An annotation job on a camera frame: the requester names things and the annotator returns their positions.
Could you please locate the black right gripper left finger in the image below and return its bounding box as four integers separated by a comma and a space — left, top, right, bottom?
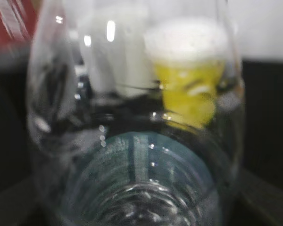
0, 177, 38, 226

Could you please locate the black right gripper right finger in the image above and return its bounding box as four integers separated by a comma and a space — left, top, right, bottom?
238, 169, 283, 226

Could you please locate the clear plastic bottle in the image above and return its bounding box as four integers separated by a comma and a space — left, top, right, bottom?
26, 0, 245, 226

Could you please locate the yellow cup white rim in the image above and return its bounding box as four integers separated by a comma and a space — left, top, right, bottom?
144, 17, 229, 128

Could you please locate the white mug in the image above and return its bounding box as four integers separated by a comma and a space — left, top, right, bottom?
79, 3, 156, 98

